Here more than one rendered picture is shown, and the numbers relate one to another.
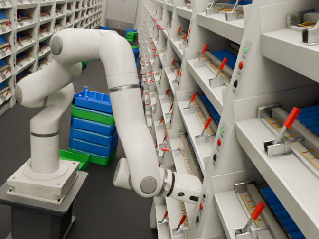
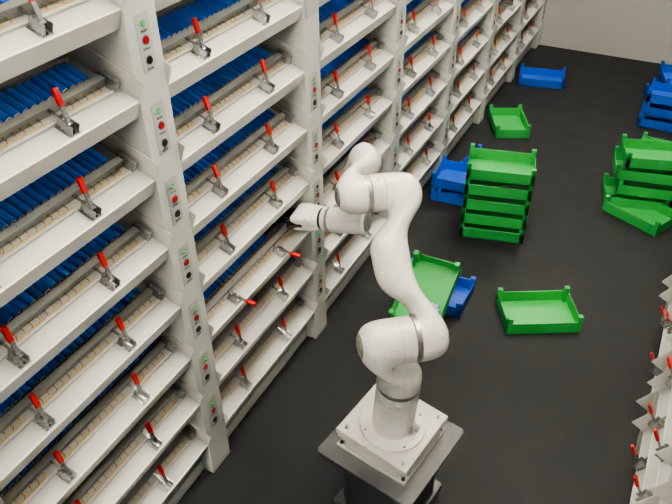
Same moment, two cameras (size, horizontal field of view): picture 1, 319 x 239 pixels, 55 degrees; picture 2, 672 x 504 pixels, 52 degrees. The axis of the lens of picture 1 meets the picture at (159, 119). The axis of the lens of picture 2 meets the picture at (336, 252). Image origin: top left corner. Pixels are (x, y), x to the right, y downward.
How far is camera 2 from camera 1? 265 cm
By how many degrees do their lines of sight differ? 112
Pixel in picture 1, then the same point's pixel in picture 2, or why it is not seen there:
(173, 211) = (262, 320)
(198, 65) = (223, 190)
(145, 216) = (222, 474)
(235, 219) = (330, 152)
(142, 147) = not seen: hidden behind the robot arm
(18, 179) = (432, 413)
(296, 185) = (351, 86)
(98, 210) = not seen: outside the picture
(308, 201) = (356, 83)
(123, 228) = (270, 463)
